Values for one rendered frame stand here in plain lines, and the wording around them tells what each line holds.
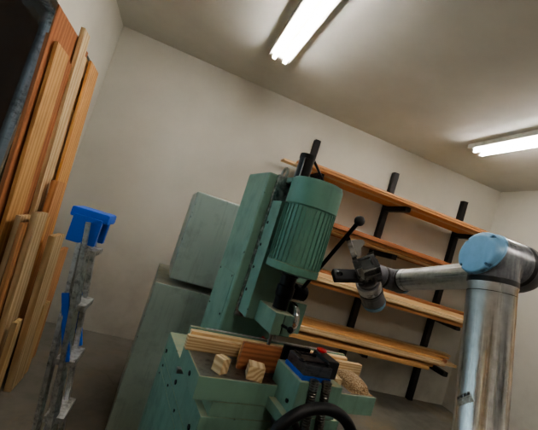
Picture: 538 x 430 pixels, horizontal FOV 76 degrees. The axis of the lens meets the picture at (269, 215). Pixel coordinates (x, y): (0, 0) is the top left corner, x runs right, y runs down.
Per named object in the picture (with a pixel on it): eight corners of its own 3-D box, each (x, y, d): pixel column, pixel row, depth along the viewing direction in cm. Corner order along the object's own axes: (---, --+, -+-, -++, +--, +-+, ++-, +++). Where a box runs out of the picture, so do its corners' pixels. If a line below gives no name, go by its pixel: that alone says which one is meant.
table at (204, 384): (198, 422, 78) (207, 396, 78) (177, 361, 106) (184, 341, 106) (393, 436, 102) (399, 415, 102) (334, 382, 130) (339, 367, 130)
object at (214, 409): (207, 416, 89) (213, 401, 89) (191, 376, 108) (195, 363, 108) (331, 426, 104) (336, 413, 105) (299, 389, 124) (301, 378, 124)
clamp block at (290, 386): (288, 416, 87) (299, 381, 88) (267, 388, 99) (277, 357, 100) (335, 421, 93) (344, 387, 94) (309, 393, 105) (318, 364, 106)
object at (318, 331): (223, 386, 287) (309, 115, 302) (215, 357, 341) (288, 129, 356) (472, 432, 358) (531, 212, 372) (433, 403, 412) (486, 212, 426)
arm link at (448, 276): (571, 254, 91) (400, 271, 154) (537, 241, 88) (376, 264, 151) (573, 298, 88) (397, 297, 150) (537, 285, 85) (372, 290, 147)
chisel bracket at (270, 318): (267, 339, 107) (276, 312, 107) (252, 322, 120) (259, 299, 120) (288, 343, 110) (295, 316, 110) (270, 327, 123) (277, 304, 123)
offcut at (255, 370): (261, 383, 94) (266, 369, 94) (245, 379, 94) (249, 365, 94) (260, 376, 99) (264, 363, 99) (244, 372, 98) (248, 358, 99)
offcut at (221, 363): (210, 368, 93) (215, 354, 93) (219, 368, 96) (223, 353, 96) (219, 374, 91) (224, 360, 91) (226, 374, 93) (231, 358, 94)
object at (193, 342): (184, 349, 101) (189, 335, 101) (183, 346, 103) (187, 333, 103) (359, 376, 127) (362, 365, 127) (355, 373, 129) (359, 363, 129)
